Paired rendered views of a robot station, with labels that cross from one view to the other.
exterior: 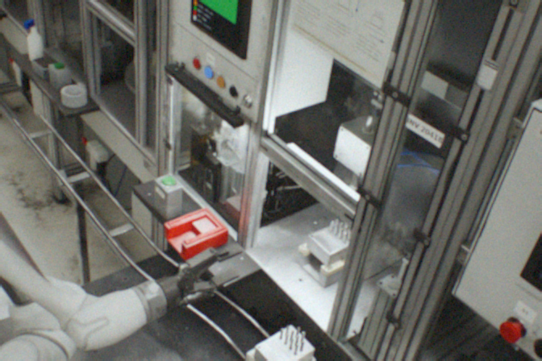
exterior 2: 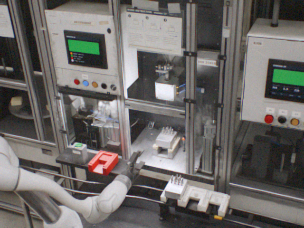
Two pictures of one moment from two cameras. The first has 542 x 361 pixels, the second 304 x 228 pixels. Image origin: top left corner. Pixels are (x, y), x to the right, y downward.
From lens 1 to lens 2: 0.93 m
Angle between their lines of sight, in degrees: 20
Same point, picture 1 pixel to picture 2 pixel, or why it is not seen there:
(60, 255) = not seen: outside the picture
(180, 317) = not seen: hidden behind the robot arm
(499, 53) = (228, 23)
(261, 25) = (113, 50)
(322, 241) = (162, 138)
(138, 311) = (123, 186)
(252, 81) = (113, 77)
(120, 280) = not seen: hidden behind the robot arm
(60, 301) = (82, 204)
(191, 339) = (123, 213)
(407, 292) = (219, 131)
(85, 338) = (111, 205)
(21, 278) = (67, 196)
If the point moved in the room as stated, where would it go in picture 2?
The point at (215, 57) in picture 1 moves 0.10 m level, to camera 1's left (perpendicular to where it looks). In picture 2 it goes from (88, 74) to (71, 78)
